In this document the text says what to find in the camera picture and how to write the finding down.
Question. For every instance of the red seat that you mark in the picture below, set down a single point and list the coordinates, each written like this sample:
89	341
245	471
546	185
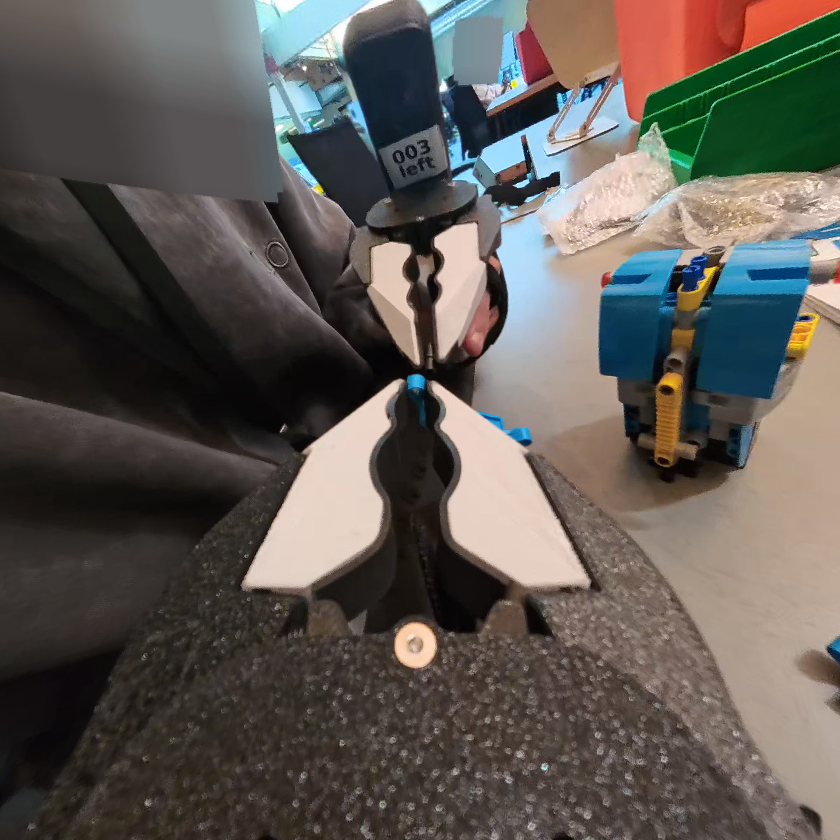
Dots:
531	52

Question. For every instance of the green plastic bin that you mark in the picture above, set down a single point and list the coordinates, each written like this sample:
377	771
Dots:
754	118

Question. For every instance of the wooden table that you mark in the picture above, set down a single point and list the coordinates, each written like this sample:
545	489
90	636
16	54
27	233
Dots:
525	95

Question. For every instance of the wooden laptop stand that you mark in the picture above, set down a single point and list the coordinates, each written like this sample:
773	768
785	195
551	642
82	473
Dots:
571	39

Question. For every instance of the orange plastic carrier bin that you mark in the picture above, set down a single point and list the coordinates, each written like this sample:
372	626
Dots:
669	52

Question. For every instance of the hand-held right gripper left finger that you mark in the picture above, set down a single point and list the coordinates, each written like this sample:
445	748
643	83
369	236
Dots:
328	518

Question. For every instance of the person's left hand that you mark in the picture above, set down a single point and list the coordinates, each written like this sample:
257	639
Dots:
476	334

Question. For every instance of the small wooden box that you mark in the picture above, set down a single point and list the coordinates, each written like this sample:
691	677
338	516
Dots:
502	161

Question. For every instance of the white instruction booklet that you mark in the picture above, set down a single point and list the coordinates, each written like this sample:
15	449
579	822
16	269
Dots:
827	302

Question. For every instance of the blue toy brick robot model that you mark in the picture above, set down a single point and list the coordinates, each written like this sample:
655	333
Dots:
643	328

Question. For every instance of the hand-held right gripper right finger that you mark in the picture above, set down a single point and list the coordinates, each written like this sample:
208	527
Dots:
505	518

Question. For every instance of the blue curved brick panel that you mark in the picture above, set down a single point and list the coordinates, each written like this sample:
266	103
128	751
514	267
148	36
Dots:
417	387

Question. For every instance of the black office chair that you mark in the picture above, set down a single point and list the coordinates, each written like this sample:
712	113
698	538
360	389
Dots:
466	124
334	170

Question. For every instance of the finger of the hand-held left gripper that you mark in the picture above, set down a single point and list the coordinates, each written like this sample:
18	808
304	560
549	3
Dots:
459	282
390	295

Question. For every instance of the dark grey jacket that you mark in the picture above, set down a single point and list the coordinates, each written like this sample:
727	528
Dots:
164	328

